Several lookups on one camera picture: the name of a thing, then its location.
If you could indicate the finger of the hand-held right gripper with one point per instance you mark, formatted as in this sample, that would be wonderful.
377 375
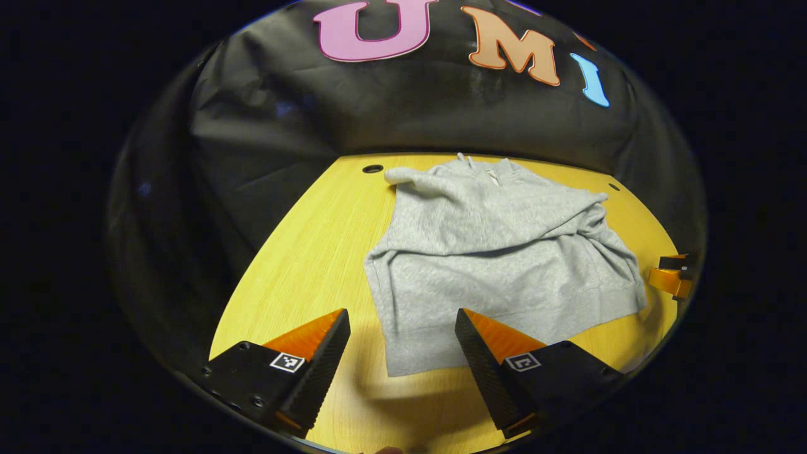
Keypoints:
678 261
668 280

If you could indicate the grey zip sweatshirt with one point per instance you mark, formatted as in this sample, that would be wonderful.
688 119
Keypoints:
504 252

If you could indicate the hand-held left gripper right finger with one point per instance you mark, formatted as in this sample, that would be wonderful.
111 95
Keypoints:
485 372

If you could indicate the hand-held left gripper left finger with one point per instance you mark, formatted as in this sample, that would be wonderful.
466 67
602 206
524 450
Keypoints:
318 372

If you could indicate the black backdrop cloth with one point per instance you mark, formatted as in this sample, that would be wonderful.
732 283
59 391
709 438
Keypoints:
378 107

